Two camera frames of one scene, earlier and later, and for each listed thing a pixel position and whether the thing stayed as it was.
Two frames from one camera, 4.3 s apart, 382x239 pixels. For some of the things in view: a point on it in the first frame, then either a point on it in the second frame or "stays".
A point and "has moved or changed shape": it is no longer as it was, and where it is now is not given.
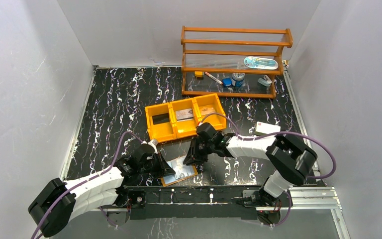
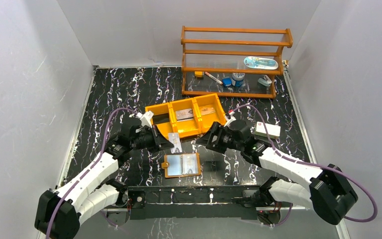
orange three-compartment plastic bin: [180, 119] stays
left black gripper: [159, 164] → [157, 139]
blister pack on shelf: [260, 62] stays
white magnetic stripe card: [184, 115] stays
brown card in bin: [206, 110] stays
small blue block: [227, 81] stays
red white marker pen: [213, 78] stays
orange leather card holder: [182, 172] has moved or changed shape
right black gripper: [193, 157] → [216, 129]
